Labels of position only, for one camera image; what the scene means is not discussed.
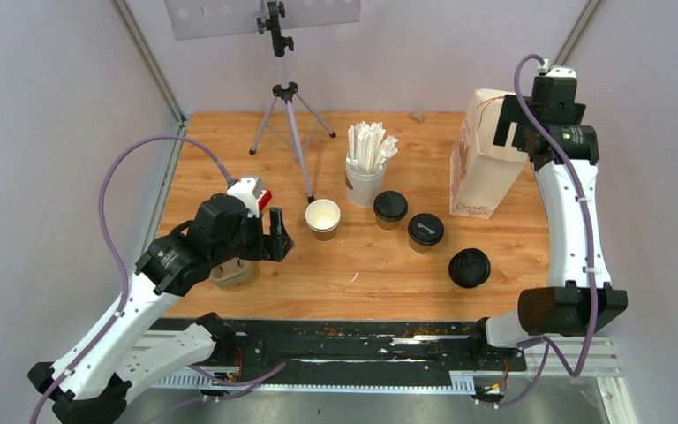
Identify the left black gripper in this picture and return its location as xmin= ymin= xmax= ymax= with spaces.
xmin=211 ymin=206 xmax=296 ymax=267

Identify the kraft paper takeout bag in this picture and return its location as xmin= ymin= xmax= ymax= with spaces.
xmin=449 ymin=88 xmax=528 ymax=219

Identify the black plastic cup lid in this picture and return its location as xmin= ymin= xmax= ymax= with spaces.
xmin=408 ymin=213 xmax=445 ymax=242

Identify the brown paper cup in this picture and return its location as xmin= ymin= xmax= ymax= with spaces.
xmin=409 ymin=238 xmax=440 ymax=254
xmin=376 ymin=216 xmax=402 ymax=231

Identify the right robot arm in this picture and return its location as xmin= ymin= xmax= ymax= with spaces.
xmin=468 ymin=76 xmax=628 ymax=369

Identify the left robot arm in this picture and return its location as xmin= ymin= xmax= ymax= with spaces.
xmin=28 ymin=194 xmax=294 ymax=423

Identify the red keypad box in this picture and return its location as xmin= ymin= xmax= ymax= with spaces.
xmin=257 ymin=189 xmax=272 ymax=212

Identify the brown pulp cup carrier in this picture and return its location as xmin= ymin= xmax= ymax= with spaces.
xmin=209 ymin=259 xmax=254 ymax=288

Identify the stack of paper cups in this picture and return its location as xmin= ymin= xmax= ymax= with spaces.
xmin=305 ymin=199 xmax=342 ymax=241

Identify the white straw holder cup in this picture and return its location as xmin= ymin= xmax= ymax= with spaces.
xmin=345 ymin=156 xmax=386 ymax=208

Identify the bundle of wrapped straws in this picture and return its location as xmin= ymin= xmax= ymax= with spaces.
xmin=345 ymin=121 xmax=398 ymax=175

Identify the stack of black lids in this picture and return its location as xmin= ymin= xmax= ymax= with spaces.
xmin=448 ymin=248 xmax=491 ymax=289

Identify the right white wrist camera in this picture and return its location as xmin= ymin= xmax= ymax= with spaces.
xmin=538 ymin=58 xmax=577 ymax=80

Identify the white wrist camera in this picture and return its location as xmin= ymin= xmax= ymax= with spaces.
xmin=538 ymin=58 xmax=577 ymax=80
xmin=226 ymin=176 xmax=266 ymax=217

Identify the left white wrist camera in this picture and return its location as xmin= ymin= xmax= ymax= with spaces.
xmin=226 ymin=176 xmax=266 ymax=217

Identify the grey camera tripod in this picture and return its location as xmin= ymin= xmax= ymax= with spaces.
xmin=248 ymin=1 xmax=337 ymax=204

